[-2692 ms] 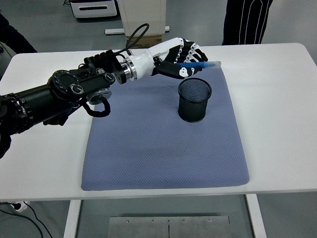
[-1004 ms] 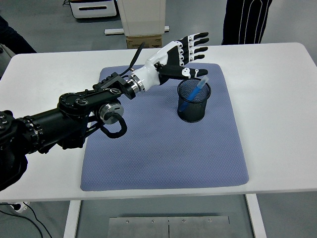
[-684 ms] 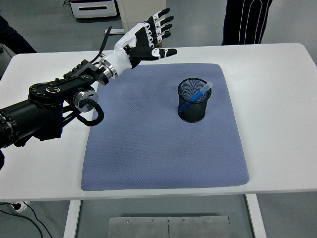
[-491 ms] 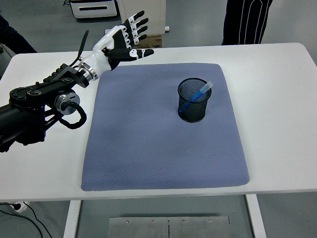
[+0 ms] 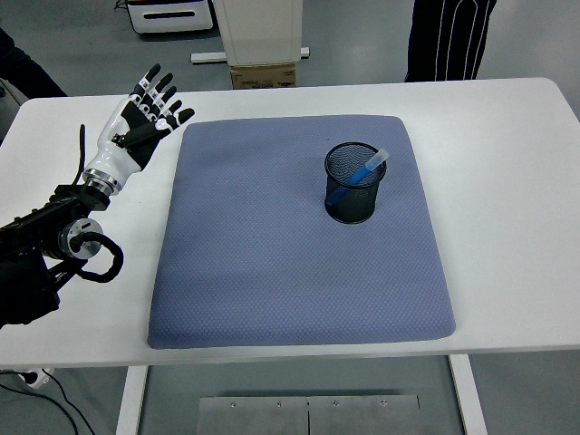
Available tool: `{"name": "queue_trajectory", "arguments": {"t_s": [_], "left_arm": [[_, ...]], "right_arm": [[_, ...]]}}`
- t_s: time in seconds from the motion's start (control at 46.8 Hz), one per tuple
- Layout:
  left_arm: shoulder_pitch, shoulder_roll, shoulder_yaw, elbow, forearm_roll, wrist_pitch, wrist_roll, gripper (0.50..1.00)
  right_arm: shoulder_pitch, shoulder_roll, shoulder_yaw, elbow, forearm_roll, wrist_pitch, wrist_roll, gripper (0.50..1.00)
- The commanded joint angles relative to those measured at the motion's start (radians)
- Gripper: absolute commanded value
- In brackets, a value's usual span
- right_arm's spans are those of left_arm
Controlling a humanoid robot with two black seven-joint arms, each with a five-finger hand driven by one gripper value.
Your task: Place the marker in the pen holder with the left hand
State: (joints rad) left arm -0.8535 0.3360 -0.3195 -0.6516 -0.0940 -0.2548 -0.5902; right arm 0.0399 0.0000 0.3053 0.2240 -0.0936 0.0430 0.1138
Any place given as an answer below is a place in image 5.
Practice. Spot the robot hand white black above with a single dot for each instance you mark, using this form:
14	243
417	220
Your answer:
115	154

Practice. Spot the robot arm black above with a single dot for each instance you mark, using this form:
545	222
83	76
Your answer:
27	272

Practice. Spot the cardboard box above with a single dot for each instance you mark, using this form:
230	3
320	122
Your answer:
265	77

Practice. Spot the blue marker with clear cap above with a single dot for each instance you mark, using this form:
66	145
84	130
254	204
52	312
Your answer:
367	168

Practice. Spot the person in striped dark trousers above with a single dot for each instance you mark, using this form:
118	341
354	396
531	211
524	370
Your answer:
448	41

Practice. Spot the white upright panel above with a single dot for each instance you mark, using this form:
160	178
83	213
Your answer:
263	31

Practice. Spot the white appliance with black slot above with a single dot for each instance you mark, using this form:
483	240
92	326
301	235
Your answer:
172	16

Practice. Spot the white power strip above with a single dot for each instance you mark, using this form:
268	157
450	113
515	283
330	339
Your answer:
36	378

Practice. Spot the person in plain dark trousers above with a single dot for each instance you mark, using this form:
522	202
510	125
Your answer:
27	68

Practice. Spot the black mesh pen holder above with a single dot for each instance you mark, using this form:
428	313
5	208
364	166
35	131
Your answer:
358	210

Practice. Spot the blue-grey textured mat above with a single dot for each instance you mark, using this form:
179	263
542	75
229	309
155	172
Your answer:
294	281

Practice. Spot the white table leg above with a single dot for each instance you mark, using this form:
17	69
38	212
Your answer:
469	399
131	399

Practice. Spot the white base foot bar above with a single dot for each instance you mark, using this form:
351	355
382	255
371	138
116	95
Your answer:
208	57

